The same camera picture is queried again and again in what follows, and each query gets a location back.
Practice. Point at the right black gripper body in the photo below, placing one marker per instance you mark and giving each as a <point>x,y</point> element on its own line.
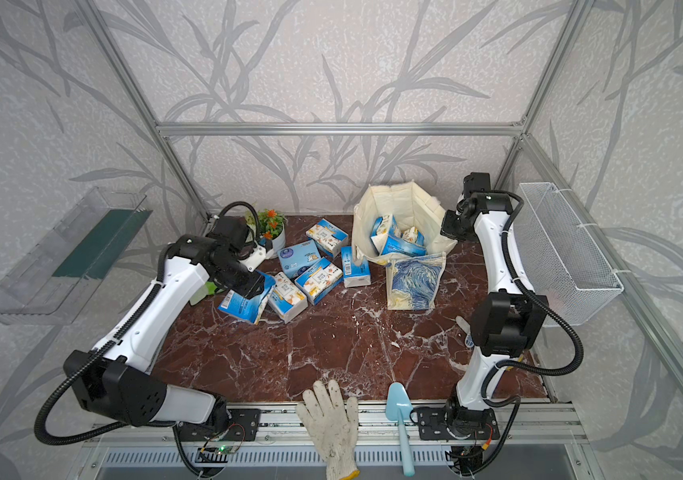
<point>453,225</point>

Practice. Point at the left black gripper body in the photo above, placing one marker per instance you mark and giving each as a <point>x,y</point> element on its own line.
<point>241,277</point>

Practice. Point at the blue tissue pack front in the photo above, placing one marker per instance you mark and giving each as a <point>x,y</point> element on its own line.
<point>395,244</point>

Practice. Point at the canvas bag with blue painting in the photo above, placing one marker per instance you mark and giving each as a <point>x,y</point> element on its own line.
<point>399,228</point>

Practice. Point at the orange blue tissue pack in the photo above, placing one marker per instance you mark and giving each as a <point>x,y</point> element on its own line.
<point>287,299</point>
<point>319,280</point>
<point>329,239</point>
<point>385,227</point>

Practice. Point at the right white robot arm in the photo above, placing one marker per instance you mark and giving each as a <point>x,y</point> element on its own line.
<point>507,322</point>

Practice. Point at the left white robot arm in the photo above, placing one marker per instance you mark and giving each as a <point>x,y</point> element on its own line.
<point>114,379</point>

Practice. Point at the artificial green flower plant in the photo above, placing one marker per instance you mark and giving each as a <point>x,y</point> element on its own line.
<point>271,222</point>

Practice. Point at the white ribbed flower pot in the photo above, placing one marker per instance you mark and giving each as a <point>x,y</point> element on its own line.
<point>276,245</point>

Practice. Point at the green black work glove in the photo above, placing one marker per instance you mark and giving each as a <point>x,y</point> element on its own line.
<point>208,289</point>

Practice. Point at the light blue Vinda tissue pack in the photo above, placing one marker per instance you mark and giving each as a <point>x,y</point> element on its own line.
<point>297,259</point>

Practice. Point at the orange blue tissue pack back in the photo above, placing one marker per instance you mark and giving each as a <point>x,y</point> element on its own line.
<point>329,239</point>

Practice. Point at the blue dotted white glove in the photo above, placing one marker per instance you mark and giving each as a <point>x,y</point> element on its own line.
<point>466,328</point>

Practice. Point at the blue white upright tissue pack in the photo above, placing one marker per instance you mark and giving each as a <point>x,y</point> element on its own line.
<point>354,274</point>

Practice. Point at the white cotton glove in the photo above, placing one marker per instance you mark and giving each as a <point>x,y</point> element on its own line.
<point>333,425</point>

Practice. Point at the teal plastic trowel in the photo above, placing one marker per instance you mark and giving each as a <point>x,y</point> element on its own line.
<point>398,410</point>

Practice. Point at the white wire basket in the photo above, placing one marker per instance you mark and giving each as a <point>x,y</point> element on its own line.
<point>560,257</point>

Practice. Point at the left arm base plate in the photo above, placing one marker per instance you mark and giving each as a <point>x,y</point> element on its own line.
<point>238,425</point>

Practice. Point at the clear plastic wall shelf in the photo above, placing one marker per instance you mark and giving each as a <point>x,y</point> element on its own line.
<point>53,283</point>

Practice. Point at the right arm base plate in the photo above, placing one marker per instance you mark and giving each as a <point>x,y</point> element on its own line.
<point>439,424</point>

